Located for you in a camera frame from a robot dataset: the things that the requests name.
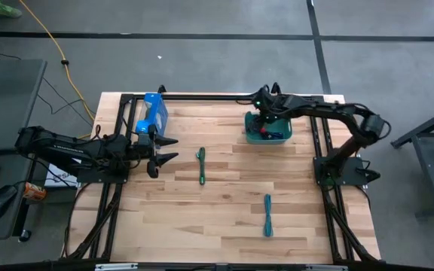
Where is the person's green shoe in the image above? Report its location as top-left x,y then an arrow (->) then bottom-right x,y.
0,0 -> 23,19

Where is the teal USB-C cable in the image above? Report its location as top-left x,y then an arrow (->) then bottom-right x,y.
263,193 -> 274,238

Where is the white paper sheet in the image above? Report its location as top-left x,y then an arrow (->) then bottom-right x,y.
44,157 -> 82,188

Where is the black aluminium table frame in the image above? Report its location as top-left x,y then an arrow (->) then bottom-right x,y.
64,82 -> 382,265

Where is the yellow extension cord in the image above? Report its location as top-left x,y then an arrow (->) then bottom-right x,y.
19,0 -> 96,139

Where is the thin black floor cable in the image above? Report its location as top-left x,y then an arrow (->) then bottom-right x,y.
0,47 -> 94,128

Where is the dark lower desk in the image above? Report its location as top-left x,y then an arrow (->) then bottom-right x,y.
0,151 -> 37,242

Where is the teal plastic bin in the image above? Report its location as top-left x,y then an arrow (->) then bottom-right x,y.
243,111 -> 293,145

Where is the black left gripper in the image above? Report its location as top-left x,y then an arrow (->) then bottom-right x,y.
137,125 -> 180,180

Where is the blue tape dispenser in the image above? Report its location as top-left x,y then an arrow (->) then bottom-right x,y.
134,93 -> 170,137

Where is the silver metal bracket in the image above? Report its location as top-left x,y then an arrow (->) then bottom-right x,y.
95,263 -> 139,271
306,264 -> 349,271

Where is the black computer mouse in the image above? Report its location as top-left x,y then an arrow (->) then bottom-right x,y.
0,184 -> 18,220

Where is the grey desk top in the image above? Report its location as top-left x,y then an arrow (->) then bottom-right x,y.
0,59 -> 47,152

